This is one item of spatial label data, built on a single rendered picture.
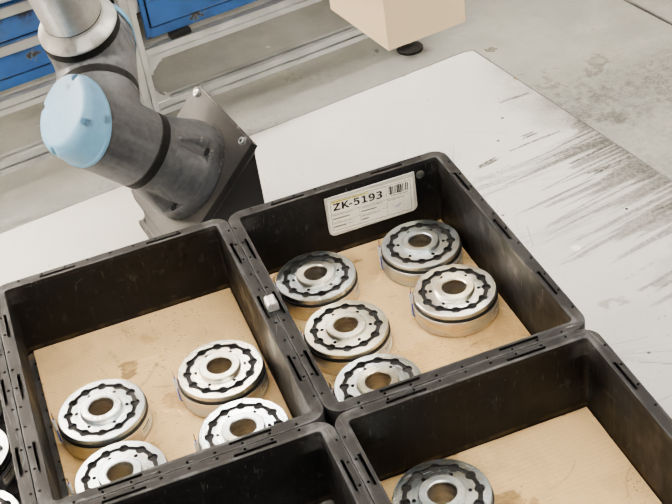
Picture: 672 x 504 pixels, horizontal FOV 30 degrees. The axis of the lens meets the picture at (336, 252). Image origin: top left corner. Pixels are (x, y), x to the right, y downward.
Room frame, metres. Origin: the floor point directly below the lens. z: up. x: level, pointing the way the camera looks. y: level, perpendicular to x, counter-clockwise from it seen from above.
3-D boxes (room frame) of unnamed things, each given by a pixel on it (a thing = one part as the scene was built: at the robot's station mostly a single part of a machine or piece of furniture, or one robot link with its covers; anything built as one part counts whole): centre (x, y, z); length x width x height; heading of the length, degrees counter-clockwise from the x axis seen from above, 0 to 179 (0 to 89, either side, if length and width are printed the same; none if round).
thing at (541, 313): (1.15, -0.06, 0.87); 0.40 x 0.30 x 0.11; 14
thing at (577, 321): (1.15, -0.06, 0.92); 0.40 x 0.30 x 0.02; 14
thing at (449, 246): (1.28, -0.11, 0.86); 0.10 x 0.10 x 0.01
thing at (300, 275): (1.25, 0.03, 0.86); 0.05 x 0.05 x 0.01
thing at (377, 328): (1.14, 0.00, 0.86); 0.10 x 0.10 x 0.01
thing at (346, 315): (1.14, 0.00, 0.86); 0.05 x 0.05 x 0.01
